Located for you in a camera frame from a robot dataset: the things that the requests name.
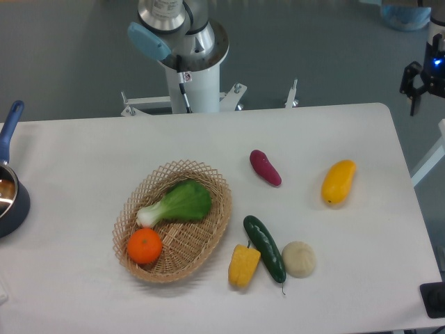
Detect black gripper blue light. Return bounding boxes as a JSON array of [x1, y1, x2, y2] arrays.
[[399, 33, 444, 116]]

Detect yellow mango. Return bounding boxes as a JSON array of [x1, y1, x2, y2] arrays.
[[321, 159, 357, 205]]

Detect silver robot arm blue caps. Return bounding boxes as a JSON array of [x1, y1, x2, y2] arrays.
[[124, 1, 444, 115]]

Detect blue plastic bag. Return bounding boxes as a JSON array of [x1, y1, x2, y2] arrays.
[[380, 1, 432, 32]]

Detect purple sweet potato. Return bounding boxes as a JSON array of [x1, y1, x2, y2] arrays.
[[249, 150, 282, 186]]

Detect beige steamed bun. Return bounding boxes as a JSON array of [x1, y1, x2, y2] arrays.
[[282, 241, 316, 278]]

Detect black device at table edge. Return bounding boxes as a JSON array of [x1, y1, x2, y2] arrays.
[[419, 282, 445, 319]]

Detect dark green cucumber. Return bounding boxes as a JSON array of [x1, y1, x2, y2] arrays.
[[243, 215, 287, 296]]

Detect yellow bell pepper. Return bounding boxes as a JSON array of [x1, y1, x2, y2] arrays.
[[228, 244, 261, 288]]

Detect green bok choy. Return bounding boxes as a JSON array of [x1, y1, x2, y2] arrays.
[[136, 180, 212, 228]]

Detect woven wicker basket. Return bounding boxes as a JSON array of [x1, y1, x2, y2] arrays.
[[113, 160, 232, 283]]

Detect orange tangerine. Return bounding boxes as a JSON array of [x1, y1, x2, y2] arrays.
[[127, 228, 163, 264]]

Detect white frame at right edge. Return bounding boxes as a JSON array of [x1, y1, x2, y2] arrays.
[[410, 119, 444, 187]]

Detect white pedestal base frame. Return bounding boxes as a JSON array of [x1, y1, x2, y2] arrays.
[[120, 78, 299, 117]]

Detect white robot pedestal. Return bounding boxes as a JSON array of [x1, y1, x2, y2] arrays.
[[159, 53, 227, 114]]

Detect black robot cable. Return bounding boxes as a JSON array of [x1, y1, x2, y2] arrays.
[[175, 54, 193, 114]]

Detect blue saucepan with handle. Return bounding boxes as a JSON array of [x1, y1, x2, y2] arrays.
[[1, 100, 31, 238]]

